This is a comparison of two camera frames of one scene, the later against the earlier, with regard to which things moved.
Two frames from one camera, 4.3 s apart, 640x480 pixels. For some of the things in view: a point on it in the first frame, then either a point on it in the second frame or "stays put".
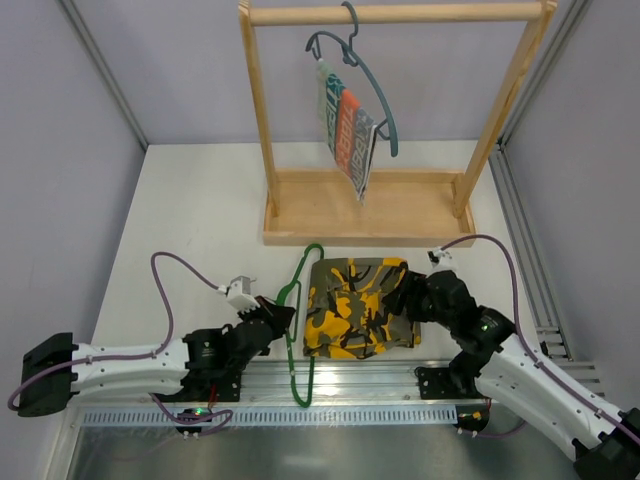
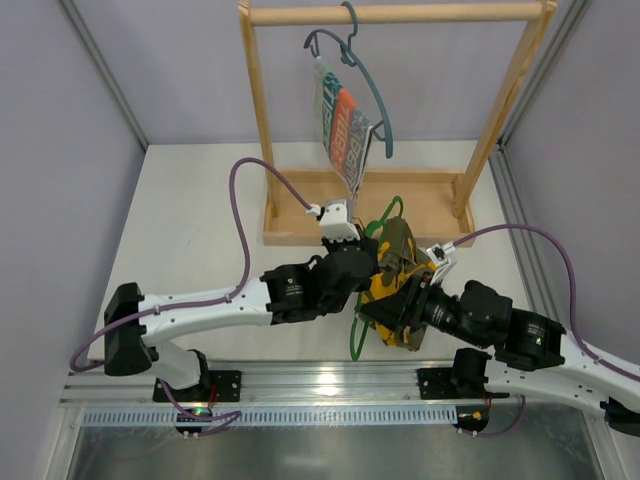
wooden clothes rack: (402, 207) stays put
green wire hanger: (288, 288) to (354, 354)
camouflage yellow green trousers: (346, 316) to (402, 261)
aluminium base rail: (333, 383) stays put
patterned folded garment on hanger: (350, 130) stays put
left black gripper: (267, 316) to (365, 257)
